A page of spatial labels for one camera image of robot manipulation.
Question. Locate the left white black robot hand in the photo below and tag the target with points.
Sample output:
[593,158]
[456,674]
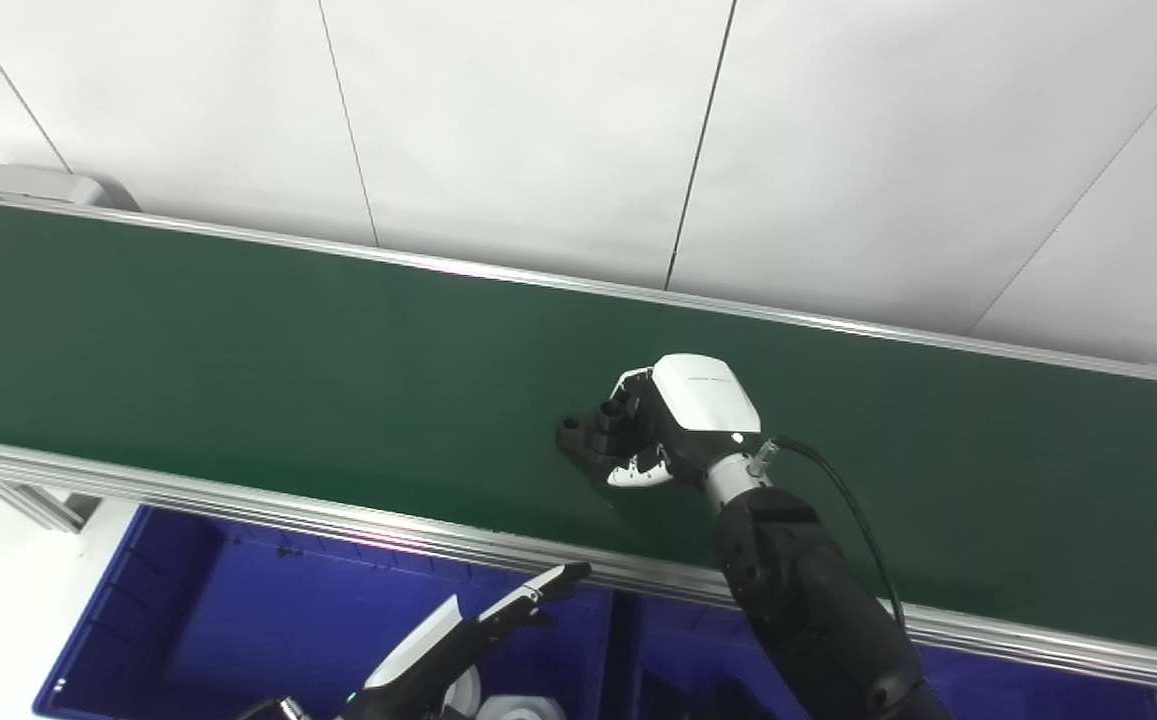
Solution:
[418,660]

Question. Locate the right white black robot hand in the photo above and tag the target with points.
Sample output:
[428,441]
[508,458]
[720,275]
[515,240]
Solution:
[703,400]

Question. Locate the black plastic flanged part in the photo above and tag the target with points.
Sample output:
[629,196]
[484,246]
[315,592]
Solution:
[593,432]

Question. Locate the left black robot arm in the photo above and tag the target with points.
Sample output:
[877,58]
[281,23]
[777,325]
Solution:
[308,711]

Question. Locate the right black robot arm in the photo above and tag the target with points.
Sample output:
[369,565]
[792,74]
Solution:
[808,600]

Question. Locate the white cylindrical roll part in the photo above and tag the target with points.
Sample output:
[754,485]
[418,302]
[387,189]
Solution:
[523,710]
[465,690]

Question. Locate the blue plastic bin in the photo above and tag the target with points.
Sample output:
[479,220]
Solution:
[678,650]
[238,620]

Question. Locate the green conveyor belt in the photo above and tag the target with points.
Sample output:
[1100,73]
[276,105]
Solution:
[288,370]

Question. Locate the aluminium conveyor leg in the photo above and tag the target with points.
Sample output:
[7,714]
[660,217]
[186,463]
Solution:
[33,503]

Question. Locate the grey conveyor motor housing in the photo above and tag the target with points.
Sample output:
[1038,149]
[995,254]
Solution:
[38,185]

